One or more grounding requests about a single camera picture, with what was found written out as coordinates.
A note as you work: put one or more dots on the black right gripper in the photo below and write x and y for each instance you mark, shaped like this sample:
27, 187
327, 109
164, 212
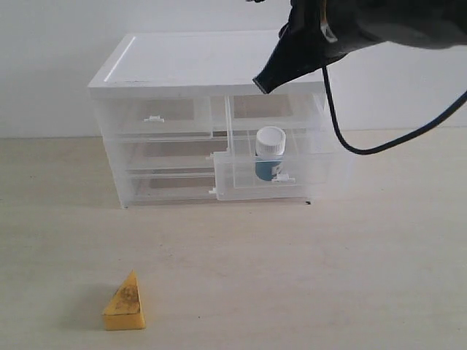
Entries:
316, 34

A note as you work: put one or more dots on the white capped blue bottle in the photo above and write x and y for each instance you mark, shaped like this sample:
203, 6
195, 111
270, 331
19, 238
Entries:
269, 150

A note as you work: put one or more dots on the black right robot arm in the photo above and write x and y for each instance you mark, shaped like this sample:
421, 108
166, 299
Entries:
433, 25

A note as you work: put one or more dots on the white plastic drawer cabinet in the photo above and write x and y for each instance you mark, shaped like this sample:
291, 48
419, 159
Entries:
213, 65

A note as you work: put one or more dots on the bottom wide clear drawer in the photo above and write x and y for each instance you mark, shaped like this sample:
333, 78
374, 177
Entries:
171, 187

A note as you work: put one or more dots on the wide clear drawer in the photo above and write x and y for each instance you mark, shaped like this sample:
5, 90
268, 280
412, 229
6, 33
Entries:
171, 187
154, 155

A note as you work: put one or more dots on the middle wide clear drawer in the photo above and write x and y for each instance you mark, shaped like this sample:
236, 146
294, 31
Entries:
154, 155

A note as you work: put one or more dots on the yellow triangular sponge block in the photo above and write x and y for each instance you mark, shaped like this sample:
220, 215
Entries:
124, 310

